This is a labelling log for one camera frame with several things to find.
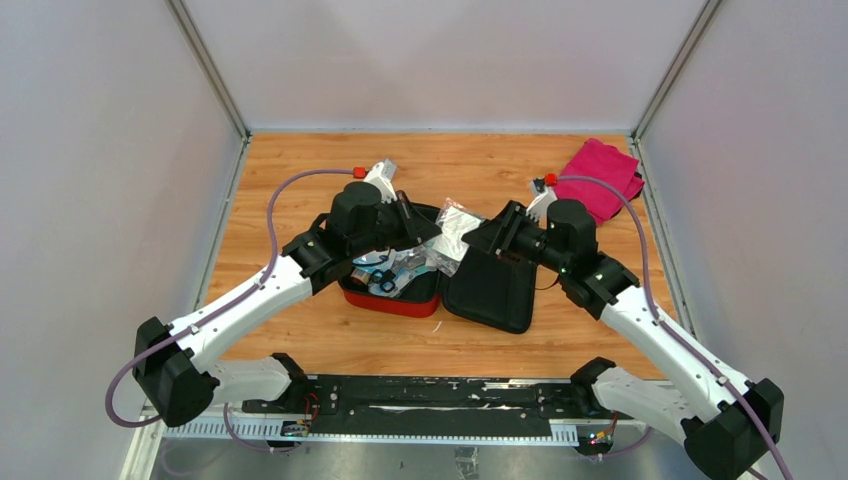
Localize red black medicine kit case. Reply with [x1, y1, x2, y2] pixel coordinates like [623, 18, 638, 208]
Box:
[338, 248, 537, 334]

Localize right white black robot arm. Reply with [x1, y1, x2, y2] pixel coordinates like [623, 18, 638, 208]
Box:
[462, 200, 785, 479]

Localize brown medicine bottle orange cap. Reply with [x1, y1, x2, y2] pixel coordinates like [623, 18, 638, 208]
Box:
[350, 268, 373, 285]

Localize wrist white camera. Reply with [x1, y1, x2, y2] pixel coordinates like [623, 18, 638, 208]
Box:
[526, 173, 558, 223]
[353, 158, 397, 203]

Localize black handled scissors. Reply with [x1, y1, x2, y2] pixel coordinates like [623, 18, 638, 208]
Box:
[368, 269, 399, 298]

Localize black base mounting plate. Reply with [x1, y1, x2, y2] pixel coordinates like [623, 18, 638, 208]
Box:
[241, 375, 616, 438]

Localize pink folded cloth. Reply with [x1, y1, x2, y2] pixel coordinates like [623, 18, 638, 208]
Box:
[553, 138, 644, 226]

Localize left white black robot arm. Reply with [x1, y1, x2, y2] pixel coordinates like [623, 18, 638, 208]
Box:
[131, 182, 441, 427]

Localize blue white mask packet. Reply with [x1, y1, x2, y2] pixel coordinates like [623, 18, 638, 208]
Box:
[352, 249, 396, 269]

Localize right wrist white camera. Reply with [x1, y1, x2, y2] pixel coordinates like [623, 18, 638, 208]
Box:
[526, 173, 558, 223]

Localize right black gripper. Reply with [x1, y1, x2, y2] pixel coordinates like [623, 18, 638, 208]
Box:
[462, 200, 570, 275]

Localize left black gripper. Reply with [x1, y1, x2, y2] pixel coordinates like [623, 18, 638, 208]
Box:
[350, 190, 443, 259]

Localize clear bag teal header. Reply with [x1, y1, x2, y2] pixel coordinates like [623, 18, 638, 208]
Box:
[390, 247, 437, 283]

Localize clear bag white gauze pad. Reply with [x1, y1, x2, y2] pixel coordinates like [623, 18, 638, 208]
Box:
[424, 198, 484, 277]

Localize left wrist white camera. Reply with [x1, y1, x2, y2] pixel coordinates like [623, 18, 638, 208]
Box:
[353, 158, 397, 203]

